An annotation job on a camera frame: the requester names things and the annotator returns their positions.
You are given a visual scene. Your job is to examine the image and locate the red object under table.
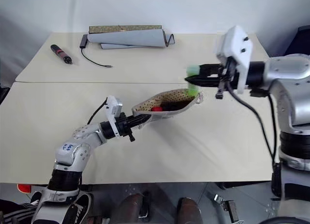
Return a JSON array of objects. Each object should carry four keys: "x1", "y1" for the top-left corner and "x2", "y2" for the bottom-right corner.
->
[{"x1": 16, "y1": 183, "x2": 32, "y2": 194}]

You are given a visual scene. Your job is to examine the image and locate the rolled grey mat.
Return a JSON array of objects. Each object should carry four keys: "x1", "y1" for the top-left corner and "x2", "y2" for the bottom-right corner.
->
[{"x1": 86, "y1": 28, "x2": 168, "y2": 48}]

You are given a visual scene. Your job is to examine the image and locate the black striped clothing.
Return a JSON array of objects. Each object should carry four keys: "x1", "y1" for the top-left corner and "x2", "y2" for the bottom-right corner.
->
[{"x1": 0, "y1": 198, "x2": 38, "y2": 224}]

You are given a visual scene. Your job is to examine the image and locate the green marker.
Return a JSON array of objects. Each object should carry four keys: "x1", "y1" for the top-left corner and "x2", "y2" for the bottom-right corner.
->
[{"x1": 186, "y1": 64, "x2": 201, "y2": 97}]

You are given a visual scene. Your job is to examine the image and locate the long olive patterned box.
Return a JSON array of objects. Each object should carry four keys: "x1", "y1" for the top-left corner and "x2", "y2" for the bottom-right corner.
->
[{"x1": 88, "y1": 25, "x2": 163, "y2": 34}]

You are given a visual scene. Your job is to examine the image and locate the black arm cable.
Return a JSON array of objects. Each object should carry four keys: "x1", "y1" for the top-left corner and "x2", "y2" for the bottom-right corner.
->
[
  {"x1": 86, "y1": 96, "x2": 109, "y2": 125},
  {"x1": 215, "y1": 82, "x2": 282, "y2": 201}
]

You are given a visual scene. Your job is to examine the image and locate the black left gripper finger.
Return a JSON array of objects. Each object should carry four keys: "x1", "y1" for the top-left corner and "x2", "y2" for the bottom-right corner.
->
[
  {"x1": 130, "y1": 121, "x2": 149, "y2": 130},
  {"x1": 129, "y1": 113, "x2": 152, "y2": 122}
]

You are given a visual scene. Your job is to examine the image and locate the black marker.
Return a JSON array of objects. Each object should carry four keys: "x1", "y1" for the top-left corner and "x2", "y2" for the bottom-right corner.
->
[{"x1": 160, "y1": 101, "x2": 187, "y2": 111}]

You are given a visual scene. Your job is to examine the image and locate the dark brown rounded shape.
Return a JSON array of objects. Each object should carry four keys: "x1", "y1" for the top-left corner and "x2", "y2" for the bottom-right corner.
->
[
  {"x1": 118, "y1": 193, "x2": 144, "y2": 224},
  {"x1": 176, "y1": 196, "x2": 203, "y2": 224}
]

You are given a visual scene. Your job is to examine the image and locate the metal latch under table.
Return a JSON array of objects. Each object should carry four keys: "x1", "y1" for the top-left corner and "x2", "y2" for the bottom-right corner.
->
[{"x1": 212, "y1": 193, "x2": 237, "y2": 223}]

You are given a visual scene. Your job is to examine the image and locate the black white sneaker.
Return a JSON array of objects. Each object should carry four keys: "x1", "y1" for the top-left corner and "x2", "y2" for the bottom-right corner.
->
[
  {"x1": 63, "y1": 193, "x2": 93, "y2": 224},
  {"x1": 29, "y1": 191, "x2": 45, "y2": 206}
]

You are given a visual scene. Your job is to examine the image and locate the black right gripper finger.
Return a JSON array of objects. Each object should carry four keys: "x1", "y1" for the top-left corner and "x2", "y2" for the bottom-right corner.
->
[
  {"x1": 185, "y1": 74, "x2": 221, "y2": 87},
  {"x1": 198, "y1": 63, "x2": 221, "y2": 75}
]

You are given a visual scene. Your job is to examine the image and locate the black adapter with cable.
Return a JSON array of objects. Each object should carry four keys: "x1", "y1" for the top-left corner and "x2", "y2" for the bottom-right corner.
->
[{"x1": 79, "y1": 34, "x2": 114, "y2": 69}]

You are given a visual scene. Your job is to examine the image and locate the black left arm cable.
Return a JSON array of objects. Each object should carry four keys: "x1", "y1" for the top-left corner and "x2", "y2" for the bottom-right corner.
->
[{"x1": 86, "y1": 96, "x2": 109, "y2": 125}]

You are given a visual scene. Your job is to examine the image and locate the grey plaid pouch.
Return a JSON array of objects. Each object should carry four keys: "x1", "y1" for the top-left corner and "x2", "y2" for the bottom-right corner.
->
[{"x1": 131, "y1": 87, "x2": 204, "y2": 126}]

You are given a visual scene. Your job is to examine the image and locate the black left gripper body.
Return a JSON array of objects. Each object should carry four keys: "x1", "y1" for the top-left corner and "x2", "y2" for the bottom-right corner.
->
[{"x1": 117, "y1": 113, "x2": 136, "y2": 143}]

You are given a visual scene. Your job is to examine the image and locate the black zigzag wire stand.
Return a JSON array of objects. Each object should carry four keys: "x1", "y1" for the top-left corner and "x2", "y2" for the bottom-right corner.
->
[{"x1": 164, "y1": 29, "x2": 176, "y2": 47}]

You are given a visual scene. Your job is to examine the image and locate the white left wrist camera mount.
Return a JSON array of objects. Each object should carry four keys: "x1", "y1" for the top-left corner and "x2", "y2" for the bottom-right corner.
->
[{"x1": 105, "y1": 95, "x2": 124, "y2": 139}]

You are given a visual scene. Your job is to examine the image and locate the black red electric screwdriver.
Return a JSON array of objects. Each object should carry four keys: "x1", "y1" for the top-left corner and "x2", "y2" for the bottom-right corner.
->
[{"x1": 49, "y1": 44, "x2": 75, "y2": 65}]

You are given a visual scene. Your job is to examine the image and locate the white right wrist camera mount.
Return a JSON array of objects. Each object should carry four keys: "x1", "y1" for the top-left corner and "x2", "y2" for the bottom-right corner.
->
[{"x1": 212, "y1": 25, "x2": 254, "y2": 94}]

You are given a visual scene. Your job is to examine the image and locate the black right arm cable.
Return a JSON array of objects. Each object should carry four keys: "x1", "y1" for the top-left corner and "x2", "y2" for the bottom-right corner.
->
[{"x1": 215, "y1": 82, "x2": 282, "y2": 201}]

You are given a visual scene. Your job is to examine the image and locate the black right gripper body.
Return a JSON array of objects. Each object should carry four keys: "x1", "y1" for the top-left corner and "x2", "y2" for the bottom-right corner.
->
[{"x1": 217, "y1": 59, "x2": 241, "y2": 89}]

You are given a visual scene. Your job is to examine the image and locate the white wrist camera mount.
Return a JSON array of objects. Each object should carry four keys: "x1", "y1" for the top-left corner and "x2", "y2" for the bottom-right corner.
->
[
  {"x1": 212, "y1": 25, "x2": 254, "y2": 94},
  {"x1": 105, "y1": 95, "x2": 124, "y2": 139}
]

